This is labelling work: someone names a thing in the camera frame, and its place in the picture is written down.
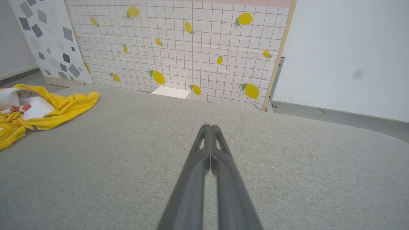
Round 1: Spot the wire grid fence with lemons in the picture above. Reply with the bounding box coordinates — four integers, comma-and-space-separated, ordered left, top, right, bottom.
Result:
64, 0, 297, 112

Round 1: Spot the grey metal panel stand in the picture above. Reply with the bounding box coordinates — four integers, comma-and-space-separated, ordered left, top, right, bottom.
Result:
268, 57, 285, 113

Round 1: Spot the white rectangular box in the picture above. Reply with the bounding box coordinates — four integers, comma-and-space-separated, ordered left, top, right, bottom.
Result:
151, 86, 191, 100

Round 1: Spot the yellow cartoon print garment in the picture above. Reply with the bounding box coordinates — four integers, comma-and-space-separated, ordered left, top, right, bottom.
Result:
0, 84, 100, 151

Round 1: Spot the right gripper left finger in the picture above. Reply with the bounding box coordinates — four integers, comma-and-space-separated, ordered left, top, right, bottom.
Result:
157, 125, 212, 230

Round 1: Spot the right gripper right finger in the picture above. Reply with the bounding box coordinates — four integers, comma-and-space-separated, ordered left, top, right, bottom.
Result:
211, 125, 264, 230

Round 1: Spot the grey terrazzo pattern panel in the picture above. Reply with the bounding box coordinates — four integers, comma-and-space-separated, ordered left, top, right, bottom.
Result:
9, 0, 93, 87

